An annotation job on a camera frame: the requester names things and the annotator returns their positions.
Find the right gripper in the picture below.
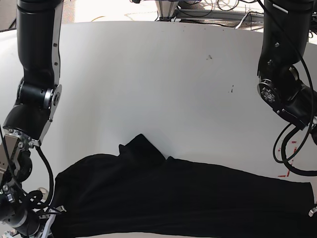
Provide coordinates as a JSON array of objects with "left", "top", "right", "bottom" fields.
[{"left": 0, "top": 205, "right": 66, "bottom": 238}]

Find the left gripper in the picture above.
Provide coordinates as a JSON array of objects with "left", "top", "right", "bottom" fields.
[{"left": 308, "top": 202, "right": 317, "bottom": 217}]

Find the black t-shirt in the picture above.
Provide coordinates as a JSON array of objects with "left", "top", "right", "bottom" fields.
[{"left": 52, "top": 134, "right": 317, "bottom": 238}]

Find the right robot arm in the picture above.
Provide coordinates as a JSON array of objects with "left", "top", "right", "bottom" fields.
[{"left": 0, "top": 0, "right": 63, "bottom": 238}]

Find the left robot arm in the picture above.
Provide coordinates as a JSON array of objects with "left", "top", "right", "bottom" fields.
[{"left": 257, "top": 0, "right": 317, "bottom": 177}]

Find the left table grommet hole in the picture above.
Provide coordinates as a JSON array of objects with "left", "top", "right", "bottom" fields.
[{"left": 38, "top": 187, "right": 49, "bottom": 201}]

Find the red tape rectangle marking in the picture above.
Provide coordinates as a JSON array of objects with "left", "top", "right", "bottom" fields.
[{"left": 277, "top": 140, "right": 298, "bottom": 178}]

